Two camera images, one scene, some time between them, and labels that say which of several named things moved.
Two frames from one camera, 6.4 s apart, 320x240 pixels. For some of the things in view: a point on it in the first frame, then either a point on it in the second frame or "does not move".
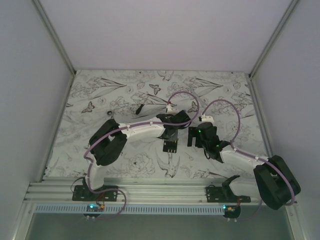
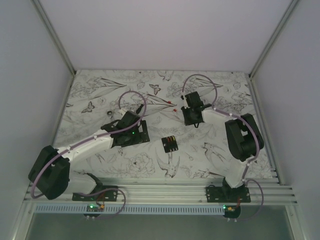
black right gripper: x=193 y=132 to x=187 y=122
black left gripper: x=174 y=138 to x=141 y=137
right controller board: x=231 y=211 does not move
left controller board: x=95 y=208 does not move
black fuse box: x=170 y=146 does not move
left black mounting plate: x=83 y=193 does not move
